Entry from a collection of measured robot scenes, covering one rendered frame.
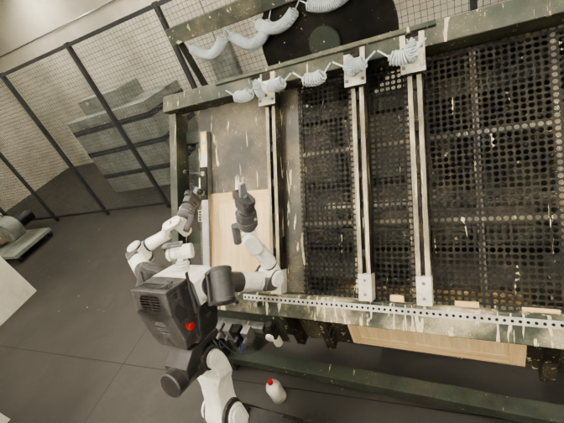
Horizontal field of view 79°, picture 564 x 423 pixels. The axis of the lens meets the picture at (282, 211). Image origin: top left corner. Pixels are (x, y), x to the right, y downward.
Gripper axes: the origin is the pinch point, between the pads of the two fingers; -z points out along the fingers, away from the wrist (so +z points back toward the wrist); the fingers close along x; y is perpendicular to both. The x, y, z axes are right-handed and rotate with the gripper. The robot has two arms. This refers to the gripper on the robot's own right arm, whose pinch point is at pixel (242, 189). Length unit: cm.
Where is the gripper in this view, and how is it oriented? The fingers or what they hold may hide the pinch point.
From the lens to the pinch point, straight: 135.8
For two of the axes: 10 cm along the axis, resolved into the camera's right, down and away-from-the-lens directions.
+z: 0.5, 8.1, 5.8
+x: -5.8, -4.5, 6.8
